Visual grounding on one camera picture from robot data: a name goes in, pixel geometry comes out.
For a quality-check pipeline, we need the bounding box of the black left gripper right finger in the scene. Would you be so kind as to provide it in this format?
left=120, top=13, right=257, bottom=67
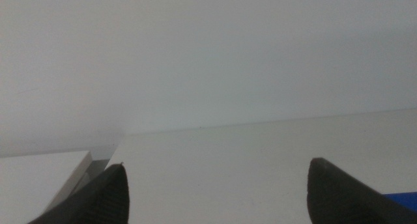
left=306, top=157, right=417, bottom=224

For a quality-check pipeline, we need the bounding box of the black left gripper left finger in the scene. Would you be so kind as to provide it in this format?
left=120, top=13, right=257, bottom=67
left=27, top=162, right=130, bottom=224

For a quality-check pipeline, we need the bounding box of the blue rectangular mat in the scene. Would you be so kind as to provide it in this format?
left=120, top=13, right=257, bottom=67
left=383, top=191, right=417, bottom=214

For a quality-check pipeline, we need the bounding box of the white side table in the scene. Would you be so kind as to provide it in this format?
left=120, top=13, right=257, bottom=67
left=0, top=150, right=94, bottom=224

